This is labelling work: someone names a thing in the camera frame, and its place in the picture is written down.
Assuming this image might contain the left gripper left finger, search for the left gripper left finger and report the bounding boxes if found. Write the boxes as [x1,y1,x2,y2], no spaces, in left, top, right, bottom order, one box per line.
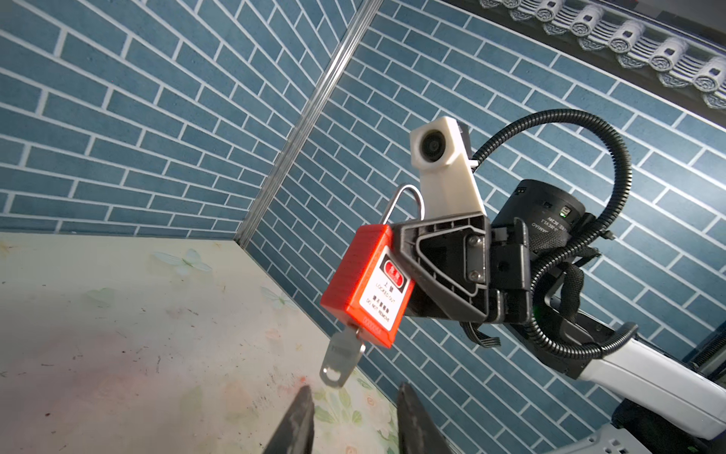
[263,385,315,454]

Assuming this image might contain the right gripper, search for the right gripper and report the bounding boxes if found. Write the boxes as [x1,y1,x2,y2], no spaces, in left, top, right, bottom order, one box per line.
[392,213,532,323]

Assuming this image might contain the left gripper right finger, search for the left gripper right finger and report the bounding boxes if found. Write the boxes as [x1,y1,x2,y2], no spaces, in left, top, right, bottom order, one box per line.
[396,382,453,454]

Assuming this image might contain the red padlock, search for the red padlock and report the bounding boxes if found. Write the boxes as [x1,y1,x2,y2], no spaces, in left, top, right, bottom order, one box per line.
[320,183,425,388]

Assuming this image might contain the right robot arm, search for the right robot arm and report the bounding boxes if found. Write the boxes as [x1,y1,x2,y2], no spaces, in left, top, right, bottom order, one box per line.
[384,109,725,453]

